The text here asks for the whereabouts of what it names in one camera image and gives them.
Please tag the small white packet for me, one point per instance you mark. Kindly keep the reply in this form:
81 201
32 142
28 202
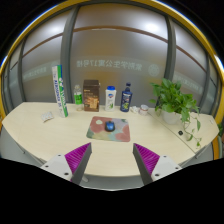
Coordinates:
47 116

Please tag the small black round object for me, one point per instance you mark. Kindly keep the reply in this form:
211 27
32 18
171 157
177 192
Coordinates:
180 132

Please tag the dark blue shampoo bottle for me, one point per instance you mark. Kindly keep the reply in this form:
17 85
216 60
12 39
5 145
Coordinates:
126 99

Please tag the white green shuttlecock tube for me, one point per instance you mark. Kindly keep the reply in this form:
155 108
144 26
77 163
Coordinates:
60 91

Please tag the blue computer mouse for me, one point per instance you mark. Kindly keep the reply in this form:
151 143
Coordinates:
109 126

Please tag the crumpled white paper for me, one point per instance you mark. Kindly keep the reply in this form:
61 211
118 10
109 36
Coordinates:
134 109

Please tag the brown cardboard box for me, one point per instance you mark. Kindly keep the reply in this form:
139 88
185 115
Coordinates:
91 96

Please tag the clear green-label bottle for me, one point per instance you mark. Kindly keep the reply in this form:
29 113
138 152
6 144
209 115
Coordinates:
78 99

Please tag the floral pastel mouse pad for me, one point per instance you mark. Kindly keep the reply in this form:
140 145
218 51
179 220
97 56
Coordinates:
96 133

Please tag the green plant in white pot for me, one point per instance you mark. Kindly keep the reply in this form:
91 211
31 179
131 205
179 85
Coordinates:
170 100

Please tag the small white pink jar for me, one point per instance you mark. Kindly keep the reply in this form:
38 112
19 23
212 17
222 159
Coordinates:
143 110

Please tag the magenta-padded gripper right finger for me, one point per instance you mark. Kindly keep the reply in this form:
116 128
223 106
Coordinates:
148 160

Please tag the white blue-capped lotion bottle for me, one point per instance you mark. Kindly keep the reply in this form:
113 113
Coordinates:
110 100

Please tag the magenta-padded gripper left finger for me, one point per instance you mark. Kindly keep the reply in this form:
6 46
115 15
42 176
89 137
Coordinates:
76 159

